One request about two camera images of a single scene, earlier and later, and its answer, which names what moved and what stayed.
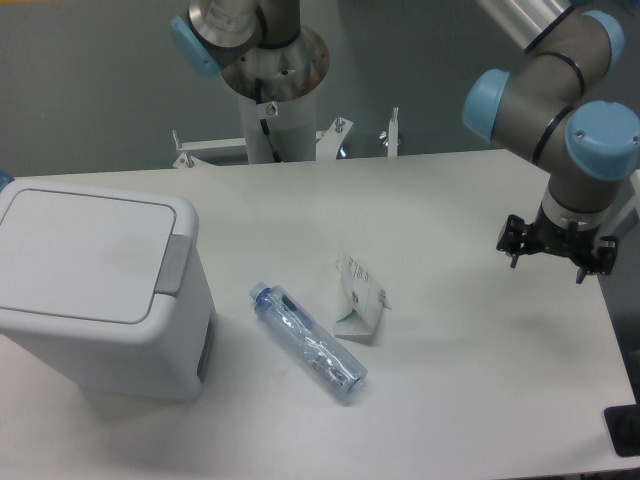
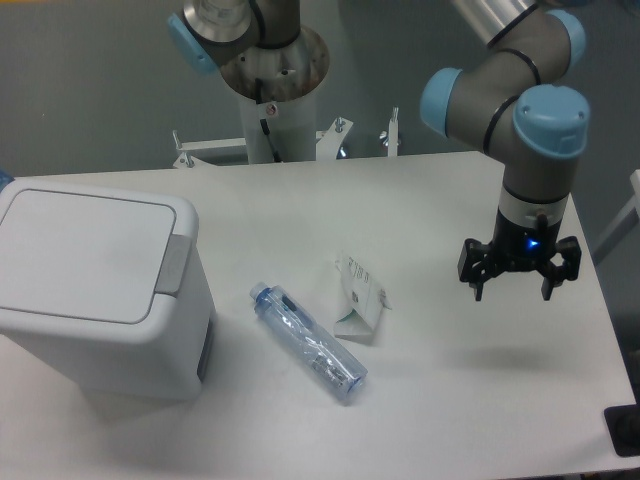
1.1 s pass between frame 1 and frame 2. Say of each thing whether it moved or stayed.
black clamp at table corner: stayed
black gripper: moved
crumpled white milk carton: stayed
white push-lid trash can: stayed
